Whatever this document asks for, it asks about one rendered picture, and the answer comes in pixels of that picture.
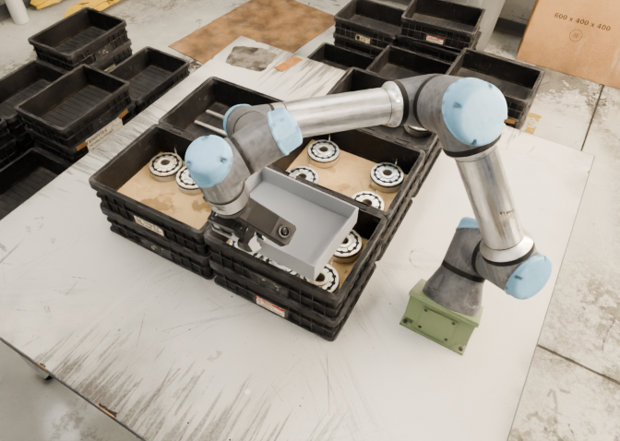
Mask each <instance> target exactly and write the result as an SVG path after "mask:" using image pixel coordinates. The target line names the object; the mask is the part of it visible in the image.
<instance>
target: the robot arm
mask: <svg viewBox="0 0 620 441"><path fill-rule="evenodd" d="M505 119H507V103H506V100H505V98H504V96H503V94H502V93H501V91H500V90H499V89H498V88H497V87H496V86H494V85H493V84H491V83H488V82H485V81H483V80H480V79H478V78H474V77H454V76H449V75H444V74H427V75H422V76H417V77H408V78H404V79H398V80H392V81H388V82H386V83H384V85H383V86H382V88H376V89H364V90H357V91H351V92H344V93H338V94H332V95H326V96H319V97H313V98H306V99H300V100H293V101H282V102H275V103H270V104H262V105H256V106H251V105H248V104H237V105H234V106H233V107H232V108H230V109H229V110H228V111H227V113H226V114H225V115H224V118H223V128H224V131H225V133H226V135H227V136H228V137H226V138H225V139H222V138H221V137H217V136H213V135H210V136H206V137H199V138H198V139H196V140H195V141H193V142H192V143H191V144H190V146H189V147H188V149H187V151H186V153H185V165H186V167H187V170H188V171H189V173H190V176H191V178H192V180H193V181H194V183H195V184H196V185H197V186H198V188H199V189H200V191H201V192H202V194H203V197H202V198H203V199H204V201H206V202H208V203H209V204H210V206H211V207H212V209H211V213H210V214H209V217H208V218H207V220H208V221H209V223H210V225H211V226H212V227H213V229H214V230H215V231H217V232H221V233H223V234H226V235H229V236H231V238H232V239H233V240H234V241H235V242H237V245H238V247H239V248H240V249H242V250H244V251H246V252H251V253H252V252H255V251H257V250H259V249H260V248H261V245H259V242H257V241H256V235H257V237H258V238H261V239H263V240H266V238H267V239H269V240H270V241H271V242H273V243H275V244H277V245H278V246H285V245H288V244H289V243H290V241H291V239H292V237H293V236H294V234H295V232H296V227H295V225H293V224H292V223H290V222H288V221H287V220H285V219H284V218H283V217H281V216H279V215H278V214H276V213H275V212H273V211H272V210H270V209H268V208H266V207H265V206H263V205H261V204H260V203H258V202H257V201H255V200H254V199H253V198H251V197H250V195H249V190H248V187H247V185H246V183H245V180H244V179H246V178H247V177H249V176H251V175H252V174H254V173H257V172H258V171H260V170H262V169H263V168H265V167H267V166H268V165H270V164H271V163H272V162H274V161H276V160H278V159H280V158H281V157H283V156H287V155H288V154H289V152H291V151H292V150H294V149H296V148H297V147H299V146H300V145H301V144H302V142H303V137H312V136H318V135H324V134H329V133H335V132H340V131H345V130H351V129H356V128H362V127H368V126H373V125H383V124H387V125H388V126H390V127H396V126H403V125H408V126H415V127H420V128H423V129H426V130H429V131H431V132H434V133H436V134H437V136H438V139H439V141H440V144H441V147H442V149H443V151H444V153H445V155H446V156H448V157H449V158H452V159H454V160H455V162H456V164H457V167H458V170H459V174H460V177H461V180H462V182H463V184H464V187H465V190H466V193H467V195H468V198H469V201H470V203H471V207H472V210H473V213H474V216H475V218H476V219H474V218H472V217H463V218H462V219H461V220H460V222H459V225H458V227H457V228H456V229H455V233H454V235H453V238H452V240H451V242H450V244H449V247H448V249H447V252H446V254H445V256H444V259H443V261H442V263H441V265H440V267H439V268H438V269H437V270H436V271H435V273H434V274H433V275H432V276H431V277H430V278H429V279H428V280H427V281H426V283H425V284H424V286H423V292H424V294H425V295H426V296H428V297H429V298H430V299H431V300H433V301H434V302H436V303H438V304H440V305H442V306H444V307H445V308H447V309H449V310H452V311H454V312H457V313H460V314H463V315H465V316H477V315H478V314H479V312H480V309H481V307H482V298H483V285H484V282H485V280H488V281H490V282H491V283H493V284H494V285H495V286H496V287H498V288H499V289H501V290H502V291H504V292H505V293H506V294H507V295H511V296H512V297H514V298H516V299H519V300H525V299H529V298H531V297H532V296H534V295H535V294H537V293H538V292H539V291H540V290H541V289H542V288H543V287H544V286H545V284H546V283H547V281H548V280H549V279H550V276H551V273H552V262H551V260H550V259H549V258H548V257H547V256H546V255H545V254H541V253H539V252H538V251H537V249H536V246H535V243H534V240H533V237H532V235H531V233H530V232H529V231H527V230H526V229H523V228H522V226H521V223H520V219H519V215H518V212H517V208H516V205H515V202H514V199H513V196H512V193H511V190H510V187H509V183H508V180H507V176H506V172H505V169H504V166H503V163H502V160H501V157H500V154H499V151H498V147H497V143H498V142H499V141H500V139H501V137H502V131H503V129H504V127H505V125H506V124H504V121H505ZM213 212H214V213H213ZM212 214H213V215H212ZM211 217H212V218H213V219H212V218H211ZM213 224H215V225H217V226H218V227H219V229H218V228H216V227H215V226H214V225H213ZM255 233H256V235H254V234H255ZM233 235H235V236H233Z"/></svg>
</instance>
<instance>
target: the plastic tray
mask: <svg viewBox="0 0 620 441"><path fill-rule="evenodd" d="M245 183H246V185H247V187H248V190H249V195H250V197H251V198H253V199H254V200H255V201H257V202H258V203H260V204H261V205H263V206H265V207H266V208H268V209H270V210H272V211H273V212H275V213H276V214H278V215H279V216H281V217H283V218H284V219H285V220H287V221H288V222H290V223H292V224H293V225H295V227H296V232H295V234H294V236H293V237H292V239H291V241H290V243H289V244H288V245H285V246H278V245H277V244H275V243H273V242H271V241H270V240H269V239H267V238H266V240H263V239H261V238H258V237H257V235H256V233H255V234H254V235H256V241H257V242H259V245H261V248H260V249H259V250H257V251H256V252H257V253H259V254H260V255H262V256H265V257H267V258H269V259H271V260H273V261H275V262H277V263H279V264H281V265H283V266H284V267H286V268H289V269H291V270H293V271H294V272H296V273H298V274H300V275H302V276H304V277H306V278H308V279H309V280H312V281H315V279H316V277H317V276H318V275H319V273H320V272H321V270H322V269H323V268H324V266H325V265H326V264H327V263H328V261H329V260H330V259H331V257H332V256H333V254H334V253H335V252H336V250H337V249H338V248H339V246H340V244H341V243H342V242H343V240H344V239H345V237H346V236H347V235H348V233H349V232H350V231H351V229H352V227H353V226H354V225H355V223H356V222H357V216H358V210H359V208H358V207H355V206H354V205H352V204H349V203H347V202H345V201H343V200H340V199H338V198H336V197H333V196H331V195H329V194H326V193H324V192H322V191H320V190H317V189H315V188H313V187H311V186H309V185H306V184H303V183H301V182H299V181H297V180H294V179H292V178H291V177H288V176H286V175H284V174H282V173H278V172H276V171H273V170H271V169H270V168H268V167H265V168H263V169H262V170H260V171H258V172H257V173H254V174H252V175H251V176H249V177H248V178H247V179H246V180H245Z"/></svg>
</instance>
